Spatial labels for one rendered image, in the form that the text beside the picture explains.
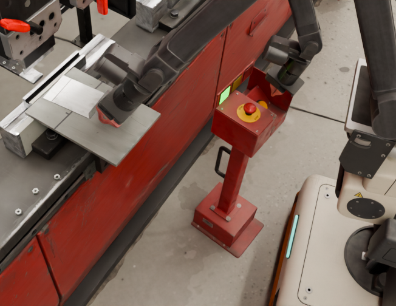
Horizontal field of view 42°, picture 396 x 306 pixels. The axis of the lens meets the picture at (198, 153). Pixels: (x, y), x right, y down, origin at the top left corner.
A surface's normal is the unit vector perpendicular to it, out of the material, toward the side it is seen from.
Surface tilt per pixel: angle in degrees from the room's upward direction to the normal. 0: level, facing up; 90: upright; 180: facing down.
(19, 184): 0
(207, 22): 80
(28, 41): 90
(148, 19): 90
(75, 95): 0
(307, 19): 68
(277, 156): 0
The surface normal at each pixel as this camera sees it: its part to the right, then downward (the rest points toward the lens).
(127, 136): 0.09, -0.57
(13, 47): 0.85, 0.47
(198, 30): -0.22, 0.67
